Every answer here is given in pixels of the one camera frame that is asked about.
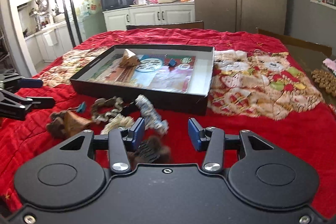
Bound brown paper pyramid pouch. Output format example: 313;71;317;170
63;111;93;138

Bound blue grey knitted scrunchie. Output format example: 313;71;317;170
135;94;169;136

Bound small blue clip in box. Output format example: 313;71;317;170
168;59;177;67

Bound black microwave oven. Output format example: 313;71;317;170
101;0;127;11

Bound white kitchen cabinet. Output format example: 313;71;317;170
103;2;195;31

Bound brown fuzzy hair claw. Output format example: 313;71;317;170
127;135;171;169
46;110;68;139

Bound white hanging bin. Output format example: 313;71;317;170
43;29;58;47

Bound cream knitted scrunchie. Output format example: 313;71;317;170
100;114;134;135

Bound small teal clip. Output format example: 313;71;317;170
68;101;87;113

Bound brown cream-edged scrunchie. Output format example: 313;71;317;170
91;96;123;124

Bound wooden bead trivet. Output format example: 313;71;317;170
311;69;336;97

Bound white mug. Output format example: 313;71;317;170
133;0;146;5

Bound black shallow cardboard box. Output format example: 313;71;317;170
70;44;214;115

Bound paper pyramid pouch in box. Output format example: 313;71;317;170
119;49;140;68

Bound wooden chair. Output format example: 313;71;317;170
126;20;205;31
257;28;333;57

